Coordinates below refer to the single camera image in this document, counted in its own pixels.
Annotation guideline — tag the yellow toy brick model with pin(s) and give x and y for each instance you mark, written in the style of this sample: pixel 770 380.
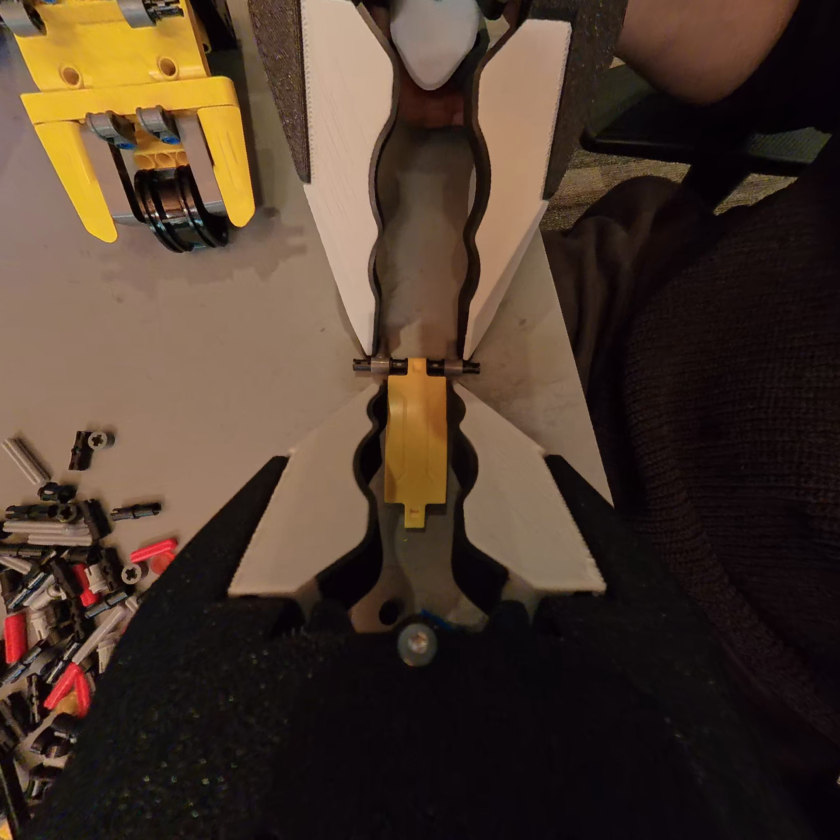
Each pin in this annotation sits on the yellow toy brick model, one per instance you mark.
pixel 131 98

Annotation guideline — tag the person's right forearm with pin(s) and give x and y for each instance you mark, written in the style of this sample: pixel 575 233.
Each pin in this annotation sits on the person's right forearm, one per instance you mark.
pixel 695 46

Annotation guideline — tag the grey axle pin piece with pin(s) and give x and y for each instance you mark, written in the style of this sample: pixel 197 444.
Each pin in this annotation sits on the grey axle pin piece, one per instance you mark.
pixel 380 366

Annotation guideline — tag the yellow curved panel piece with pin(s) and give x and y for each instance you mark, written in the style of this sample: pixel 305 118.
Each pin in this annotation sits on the yellow curved panel piece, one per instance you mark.
pixel 417 446

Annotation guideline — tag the black pin with grey bush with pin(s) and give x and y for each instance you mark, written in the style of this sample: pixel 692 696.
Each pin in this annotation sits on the black pin with grey bush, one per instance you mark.
pixel 92 449

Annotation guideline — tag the black office chair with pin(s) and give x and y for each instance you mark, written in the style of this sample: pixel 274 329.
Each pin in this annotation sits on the black office chair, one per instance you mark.
pixel 689 144

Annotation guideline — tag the pile of toy brick pieces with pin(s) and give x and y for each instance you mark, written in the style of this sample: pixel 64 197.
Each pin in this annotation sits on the pile of toy brick pieces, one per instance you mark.
pixel 59 525

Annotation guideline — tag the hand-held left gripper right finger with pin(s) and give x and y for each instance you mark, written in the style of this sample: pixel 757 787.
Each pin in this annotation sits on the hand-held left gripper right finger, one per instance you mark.
pixel 525 518

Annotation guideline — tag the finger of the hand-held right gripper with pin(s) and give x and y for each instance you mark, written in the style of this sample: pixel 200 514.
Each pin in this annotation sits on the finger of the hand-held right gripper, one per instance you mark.
pixel 518 164
pixel 341 164

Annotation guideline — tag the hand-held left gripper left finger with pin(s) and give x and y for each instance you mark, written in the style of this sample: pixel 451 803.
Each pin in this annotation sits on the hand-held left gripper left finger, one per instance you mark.
pixel 308 518

